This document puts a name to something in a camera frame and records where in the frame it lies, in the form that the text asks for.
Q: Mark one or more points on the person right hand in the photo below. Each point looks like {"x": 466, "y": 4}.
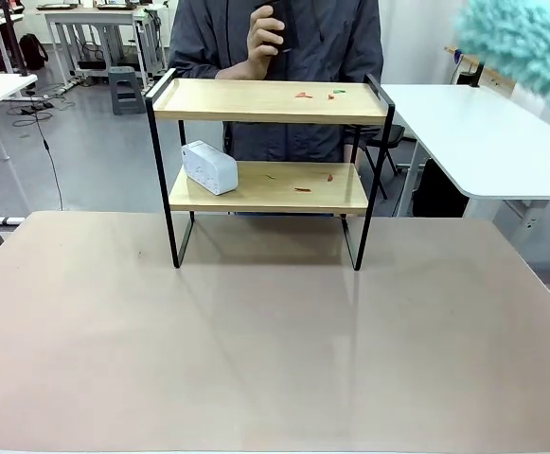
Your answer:
{"x": 260, "y": 47}

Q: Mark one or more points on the black phone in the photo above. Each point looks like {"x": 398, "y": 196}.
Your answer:
{"x": 290, "y": 26}

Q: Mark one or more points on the green paper scrap chunk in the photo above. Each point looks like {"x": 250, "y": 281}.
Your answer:
{"x": 339, "y": 91}

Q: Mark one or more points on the long red paper scrap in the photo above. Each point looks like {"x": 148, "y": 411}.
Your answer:
{"x": 303, "y": 190}

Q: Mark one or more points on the teal fluffy duster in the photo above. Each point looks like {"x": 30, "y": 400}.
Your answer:
{"x": 520, "y": 42}

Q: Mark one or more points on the person torso dark grey jacket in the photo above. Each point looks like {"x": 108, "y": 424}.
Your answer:
{"x": 336, "y": 42}

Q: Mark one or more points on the white power strip box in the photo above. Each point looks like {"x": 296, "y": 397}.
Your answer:
{"x": 208, "y": 165}

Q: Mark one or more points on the grey plastic step stool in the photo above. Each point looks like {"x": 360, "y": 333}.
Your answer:
{"x": 127, "y": 90}

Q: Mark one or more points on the black office chair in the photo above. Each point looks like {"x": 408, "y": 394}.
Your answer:
{"x": 388, "y": 135}

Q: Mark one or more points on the black power strip under desk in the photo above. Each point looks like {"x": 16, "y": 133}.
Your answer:
{"x": 92, "y": 64}

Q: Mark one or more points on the white-framed desk with wooden top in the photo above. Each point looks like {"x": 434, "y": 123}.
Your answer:
{"x": 90, "y": 13}

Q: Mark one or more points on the black desk clamp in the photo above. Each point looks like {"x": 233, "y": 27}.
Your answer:
{"x": 476, "y": 75}

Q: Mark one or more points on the black backpack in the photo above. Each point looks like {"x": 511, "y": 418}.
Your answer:
{"x": 33, "y": 52}

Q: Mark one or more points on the large white curved table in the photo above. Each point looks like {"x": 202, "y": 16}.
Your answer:
{"x": 473, "y": 132}

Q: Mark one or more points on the black pole with clamp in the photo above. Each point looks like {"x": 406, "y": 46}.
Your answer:
{"x": 19, "y": 42}

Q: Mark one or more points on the white floor power strip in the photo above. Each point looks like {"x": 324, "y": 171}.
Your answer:
{"x": 7, "y": 221}

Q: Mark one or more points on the two-tier wooden shelf black frame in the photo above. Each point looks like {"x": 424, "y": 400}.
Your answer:
{"x": 255, "y": 101}

